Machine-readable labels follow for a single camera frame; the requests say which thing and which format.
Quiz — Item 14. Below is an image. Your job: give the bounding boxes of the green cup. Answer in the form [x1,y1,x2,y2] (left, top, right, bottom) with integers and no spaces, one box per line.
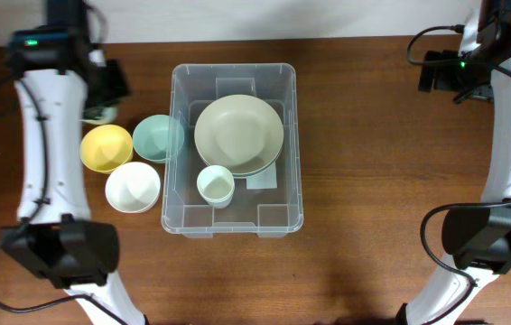
[81,107,117,125]

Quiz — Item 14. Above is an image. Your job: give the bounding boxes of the white cup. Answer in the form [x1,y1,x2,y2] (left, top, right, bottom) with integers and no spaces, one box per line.
[196,165,235,199]

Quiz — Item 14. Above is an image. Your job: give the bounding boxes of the grey translucent cup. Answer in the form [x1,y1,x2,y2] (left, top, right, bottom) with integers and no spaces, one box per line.
[203,194,233,209]

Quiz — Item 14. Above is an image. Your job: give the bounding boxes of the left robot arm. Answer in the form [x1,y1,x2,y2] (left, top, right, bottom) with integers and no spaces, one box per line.
[0,0,147,324]

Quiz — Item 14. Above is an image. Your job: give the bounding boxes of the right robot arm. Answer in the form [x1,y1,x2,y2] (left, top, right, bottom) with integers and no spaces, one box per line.
[395,0,511,324]

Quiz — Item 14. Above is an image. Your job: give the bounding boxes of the clear plastic storage container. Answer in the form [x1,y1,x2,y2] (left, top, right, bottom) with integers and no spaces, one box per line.
[162,63,304,238]

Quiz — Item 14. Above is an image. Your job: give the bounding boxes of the white label in container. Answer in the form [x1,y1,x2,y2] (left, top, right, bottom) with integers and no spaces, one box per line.
[246,167,277,190]

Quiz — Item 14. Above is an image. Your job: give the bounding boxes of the yellow bowl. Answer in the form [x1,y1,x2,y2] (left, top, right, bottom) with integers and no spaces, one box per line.
[80,125,134,174]

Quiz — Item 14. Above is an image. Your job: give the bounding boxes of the green bowl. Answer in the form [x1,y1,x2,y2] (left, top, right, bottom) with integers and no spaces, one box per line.
[133,115,187,163]

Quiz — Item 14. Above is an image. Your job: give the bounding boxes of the white bowl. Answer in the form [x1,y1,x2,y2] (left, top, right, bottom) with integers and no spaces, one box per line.
[105,162,161,214]

